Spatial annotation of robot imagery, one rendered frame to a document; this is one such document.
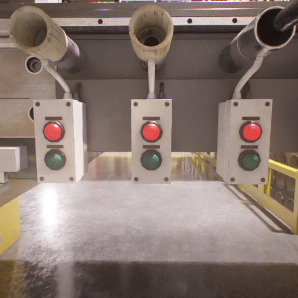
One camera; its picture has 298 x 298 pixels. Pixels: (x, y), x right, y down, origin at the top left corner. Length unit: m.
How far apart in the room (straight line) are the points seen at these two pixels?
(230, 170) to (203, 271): 0.94
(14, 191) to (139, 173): 0.67
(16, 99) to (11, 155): 0.14
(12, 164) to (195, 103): 0.39
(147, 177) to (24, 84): 0.35
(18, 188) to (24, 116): 0.48
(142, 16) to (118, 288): 1.08
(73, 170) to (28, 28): 0.24
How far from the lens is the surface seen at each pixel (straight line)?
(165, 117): 0.44
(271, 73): 0.62
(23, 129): 0.64
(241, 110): 0.46
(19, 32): 0.45
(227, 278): 1.34
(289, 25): 0.38
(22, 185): 1.09
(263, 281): 1.38
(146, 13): 0.40
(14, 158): 0.55
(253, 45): 0.43
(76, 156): 0.47
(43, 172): 0.49
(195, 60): 0.58
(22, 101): 0.63
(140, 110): 0.44
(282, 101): 0.59
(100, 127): 0.54
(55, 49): 0.44
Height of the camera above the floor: 0.74
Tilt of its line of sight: 7 degrees down
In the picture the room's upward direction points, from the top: straight up
